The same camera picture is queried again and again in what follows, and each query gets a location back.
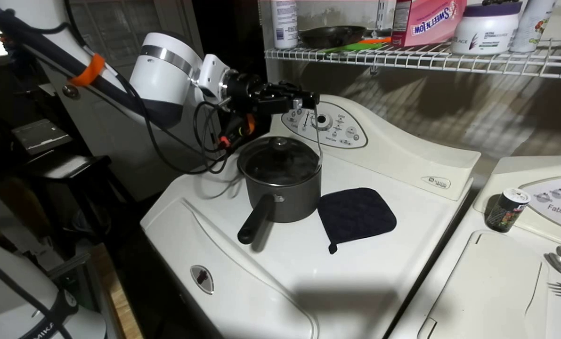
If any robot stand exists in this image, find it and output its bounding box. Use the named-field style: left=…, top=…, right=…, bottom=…
left=49, top=242, right=145, bottom=339

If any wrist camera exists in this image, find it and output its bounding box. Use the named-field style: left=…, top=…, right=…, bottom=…
left=218, top=113, right=258, bottom=151

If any grey saucepan with black handle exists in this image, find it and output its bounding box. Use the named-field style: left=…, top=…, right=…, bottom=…
left=237, top=137, right=322, bottom=244

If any grey flat box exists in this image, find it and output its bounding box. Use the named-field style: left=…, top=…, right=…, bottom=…
left=11, top=119, right=73, bottom=155

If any laundry machine lid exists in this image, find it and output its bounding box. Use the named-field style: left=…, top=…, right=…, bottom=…
left=417, top=230, right=550, bottom=339

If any white laundry machine with lid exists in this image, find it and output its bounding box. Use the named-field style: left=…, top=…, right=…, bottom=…
left=389, top=155, right=561, bottom=339

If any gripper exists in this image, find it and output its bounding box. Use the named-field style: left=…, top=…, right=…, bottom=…
left=221, top=71, right=320, bottom=115

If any white jar with dark lid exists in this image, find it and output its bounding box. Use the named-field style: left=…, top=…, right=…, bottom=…
left=451, top=1, right=523, bottom=56

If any white plastic bottle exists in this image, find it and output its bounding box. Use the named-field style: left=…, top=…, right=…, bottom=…
left=270, top=0, right=300, bottom=49

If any white wire shelf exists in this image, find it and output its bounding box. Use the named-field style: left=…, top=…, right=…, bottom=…
left=264, top=37, right=561, bottom=81

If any black stool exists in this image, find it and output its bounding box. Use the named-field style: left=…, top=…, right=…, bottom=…
left=24, top=153, right=137, bottom=248

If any white door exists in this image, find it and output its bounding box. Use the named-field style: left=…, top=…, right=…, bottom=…
left=40, top=0, right=206, bottom=201

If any black frying pan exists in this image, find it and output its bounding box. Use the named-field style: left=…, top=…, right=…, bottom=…
left=299, top=25, right=367, bottom=49

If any small dark spice can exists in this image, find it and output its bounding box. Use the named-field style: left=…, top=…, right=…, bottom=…
left=485, top=188, right=531, bottom=233

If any navy blue pot holder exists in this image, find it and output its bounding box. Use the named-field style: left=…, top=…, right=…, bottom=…
left=317, top=187, right=398, bottom=255

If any glass pot lid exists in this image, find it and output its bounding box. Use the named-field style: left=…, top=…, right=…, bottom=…
left=238, top=137, right=322, bottom=187

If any pink cardboard box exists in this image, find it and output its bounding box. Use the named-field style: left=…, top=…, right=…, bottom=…
left=391, top=0, right=468, bottom=48

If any white printed canister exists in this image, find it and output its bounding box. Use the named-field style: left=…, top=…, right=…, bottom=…
left=510, top=0, right=558, bottom=53

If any green utensil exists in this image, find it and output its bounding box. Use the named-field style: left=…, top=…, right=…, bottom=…
left=320, top=42, right=386, bottom=53

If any white laundry machine with oval panel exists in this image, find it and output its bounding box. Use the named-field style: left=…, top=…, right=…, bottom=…
left=140, top=94, right=481, bottom=339

